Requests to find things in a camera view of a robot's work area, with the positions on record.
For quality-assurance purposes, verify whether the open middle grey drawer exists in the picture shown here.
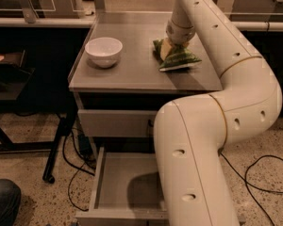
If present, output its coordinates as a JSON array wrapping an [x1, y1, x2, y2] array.
[[76, 149, 169, 226]]

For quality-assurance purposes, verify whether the green jalapeno chip bag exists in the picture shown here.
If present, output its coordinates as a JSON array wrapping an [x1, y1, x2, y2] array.
[[153, 39, 202, 72]]

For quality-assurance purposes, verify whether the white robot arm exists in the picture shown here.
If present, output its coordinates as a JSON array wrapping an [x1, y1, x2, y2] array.
[[154, 0, 282, 226]]

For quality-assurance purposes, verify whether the black floor cable left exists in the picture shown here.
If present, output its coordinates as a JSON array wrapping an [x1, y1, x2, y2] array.
[[61, 127, 97, 213]]

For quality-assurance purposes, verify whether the grey drawer cabinet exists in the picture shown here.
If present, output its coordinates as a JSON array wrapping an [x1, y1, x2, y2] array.
[[67, 10, 225, 226]]

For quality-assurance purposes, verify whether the black side table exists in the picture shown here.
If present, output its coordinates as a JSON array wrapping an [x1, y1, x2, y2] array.
[[0, 49, 78, 185]]

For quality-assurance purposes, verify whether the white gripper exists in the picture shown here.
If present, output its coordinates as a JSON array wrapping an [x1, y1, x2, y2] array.
[[160, 20, 195, 60]]

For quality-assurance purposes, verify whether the person knee in jeans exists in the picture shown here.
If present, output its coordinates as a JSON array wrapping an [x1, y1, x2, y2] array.
[[0, 179, 22, 226]]

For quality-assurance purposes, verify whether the white rail bar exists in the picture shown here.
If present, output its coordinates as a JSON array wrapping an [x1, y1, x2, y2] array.
[[0, 17, 95, 28]]

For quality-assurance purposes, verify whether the black floor cable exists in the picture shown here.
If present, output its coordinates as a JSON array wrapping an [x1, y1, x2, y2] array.
[[220, 153, 283, 226], [61, 127, 97, 213]]

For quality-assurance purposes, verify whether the closed top grey drawer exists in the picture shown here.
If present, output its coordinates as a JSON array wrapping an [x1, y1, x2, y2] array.
[[78, 109, 157, 137]]

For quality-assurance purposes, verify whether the black drawer handle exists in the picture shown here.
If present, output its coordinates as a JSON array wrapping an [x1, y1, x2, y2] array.
[[147, 120, 154, 128]]

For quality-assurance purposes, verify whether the white ceramic bowl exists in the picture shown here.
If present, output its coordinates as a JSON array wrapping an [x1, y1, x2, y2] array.
[[85, 37, 123, 68]]

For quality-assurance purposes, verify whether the black floor cable right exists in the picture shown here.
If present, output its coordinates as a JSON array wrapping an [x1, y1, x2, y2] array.
[[220, 153, 283, 226]]

